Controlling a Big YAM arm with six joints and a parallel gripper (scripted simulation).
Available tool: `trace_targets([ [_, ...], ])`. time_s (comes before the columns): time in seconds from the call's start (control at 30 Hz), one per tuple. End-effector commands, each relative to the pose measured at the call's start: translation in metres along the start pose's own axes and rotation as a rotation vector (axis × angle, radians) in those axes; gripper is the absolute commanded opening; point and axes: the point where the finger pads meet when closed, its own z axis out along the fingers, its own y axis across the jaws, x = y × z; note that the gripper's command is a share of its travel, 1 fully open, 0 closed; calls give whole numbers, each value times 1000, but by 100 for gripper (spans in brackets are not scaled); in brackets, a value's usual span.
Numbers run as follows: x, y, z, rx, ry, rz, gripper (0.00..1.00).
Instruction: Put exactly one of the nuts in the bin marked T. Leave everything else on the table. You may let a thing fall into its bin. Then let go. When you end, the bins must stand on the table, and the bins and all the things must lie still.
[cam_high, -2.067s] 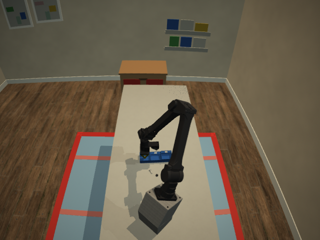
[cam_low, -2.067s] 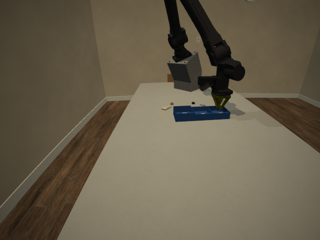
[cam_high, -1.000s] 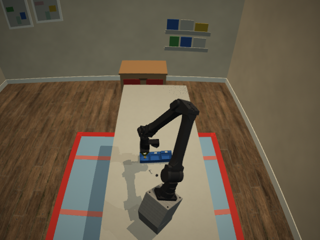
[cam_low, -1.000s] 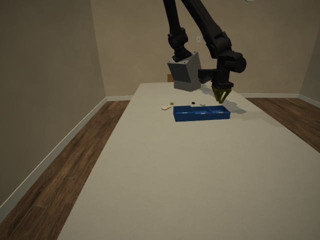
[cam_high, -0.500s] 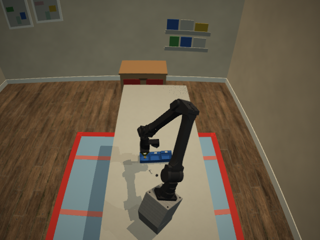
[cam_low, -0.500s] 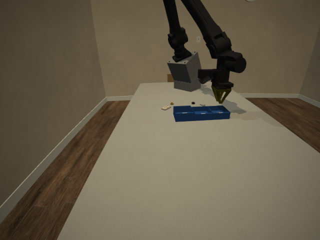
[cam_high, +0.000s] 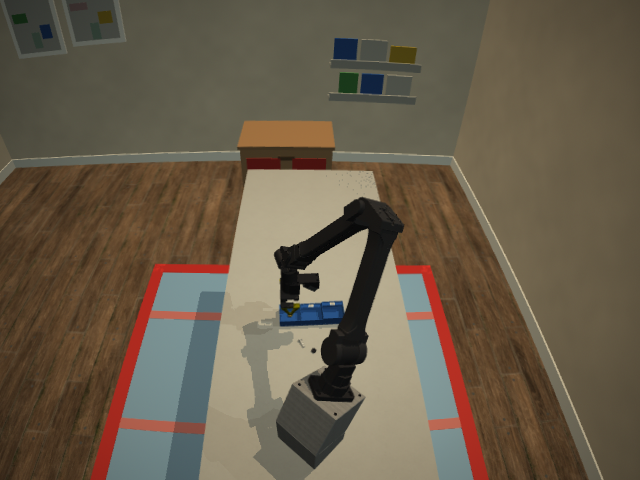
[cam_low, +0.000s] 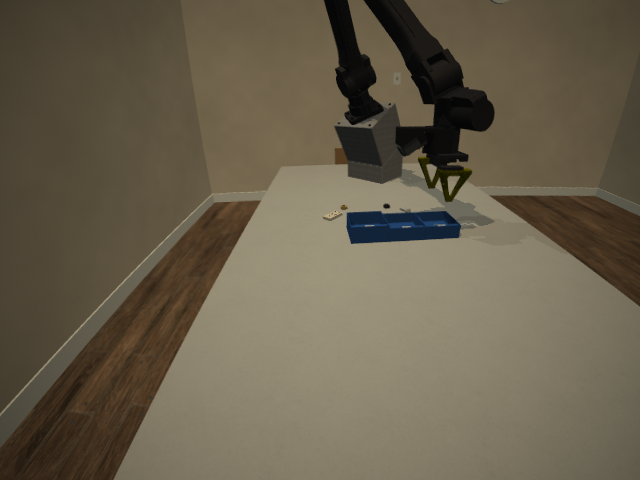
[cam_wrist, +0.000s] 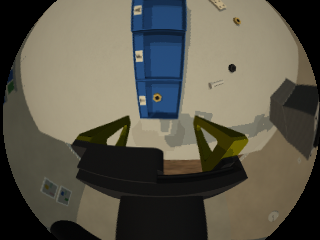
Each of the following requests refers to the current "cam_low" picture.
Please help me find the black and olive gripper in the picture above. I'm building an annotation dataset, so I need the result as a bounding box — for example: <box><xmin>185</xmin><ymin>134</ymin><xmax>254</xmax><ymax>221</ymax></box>
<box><xmin>418</xmin><ymin>127</ymin><xmax>472</xmax><ymax>202</ymax></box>

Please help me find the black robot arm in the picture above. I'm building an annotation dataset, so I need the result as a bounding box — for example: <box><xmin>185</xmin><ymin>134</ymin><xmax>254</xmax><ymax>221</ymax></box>
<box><xmin>324</xmin><ymin>0</ymin><xmax>495</xmax><ymax>157</ymax></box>

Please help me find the white domino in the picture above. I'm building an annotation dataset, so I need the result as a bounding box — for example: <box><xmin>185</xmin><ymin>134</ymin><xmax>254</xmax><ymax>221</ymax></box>
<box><xmin>323</xmin><ymin>211</ymin><xmax>342</xmax><ymax>221</ymax></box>

